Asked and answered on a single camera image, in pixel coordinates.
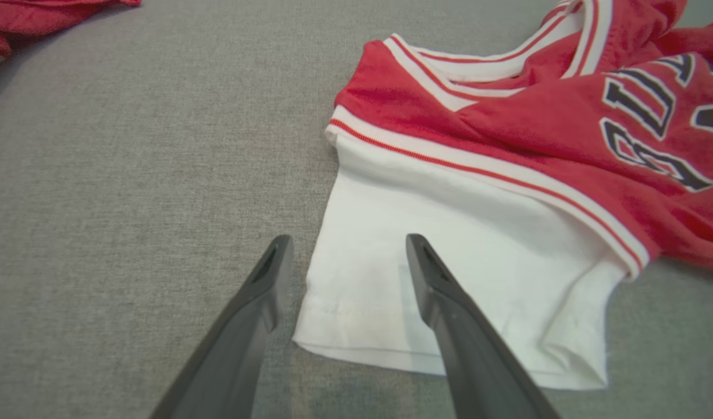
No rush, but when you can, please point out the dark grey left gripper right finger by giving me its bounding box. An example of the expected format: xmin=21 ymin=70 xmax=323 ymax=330
xmin=406 ymin=233 xmax=561 ymax=419

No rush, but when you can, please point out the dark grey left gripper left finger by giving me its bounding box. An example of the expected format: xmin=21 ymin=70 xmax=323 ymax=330
xmin=150 ymin=235 xmax=294 ymax=419

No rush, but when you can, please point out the red and white basketball jersey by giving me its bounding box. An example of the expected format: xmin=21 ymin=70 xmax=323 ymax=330
xmin=293 ymin=0 xmax=713 ymax=390

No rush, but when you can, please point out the red white striped shirt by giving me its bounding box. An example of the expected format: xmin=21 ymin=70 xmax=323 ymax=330
xmin=0 ymin=0 xmax=142 ymax=59

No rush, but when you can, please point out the grey fabric sofa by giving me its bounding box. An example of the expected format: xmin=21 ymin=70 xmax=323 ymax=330
xmin=0 ymin=0 xmax=713 ymax=419

